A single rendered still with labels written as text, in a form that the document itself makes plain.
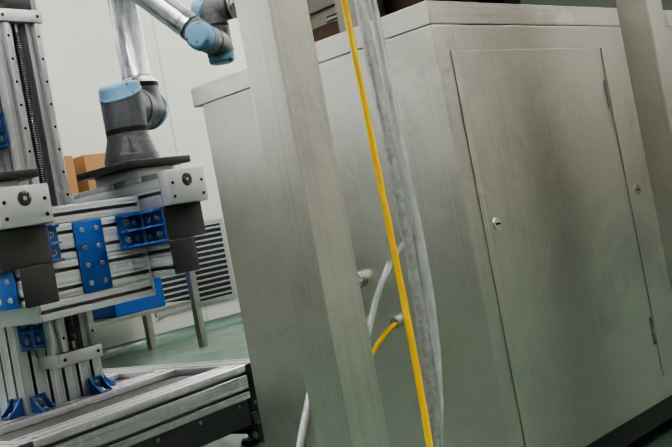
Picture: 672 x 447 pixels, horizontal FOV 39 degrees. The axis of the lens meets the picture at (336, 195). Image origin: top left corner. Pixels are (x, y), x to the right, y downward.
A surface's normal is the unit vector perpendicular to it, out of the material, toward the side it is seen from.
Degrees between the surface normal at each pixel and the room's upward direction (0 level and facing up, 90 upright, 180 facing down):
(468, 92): 90
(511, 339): 90
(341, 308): 90
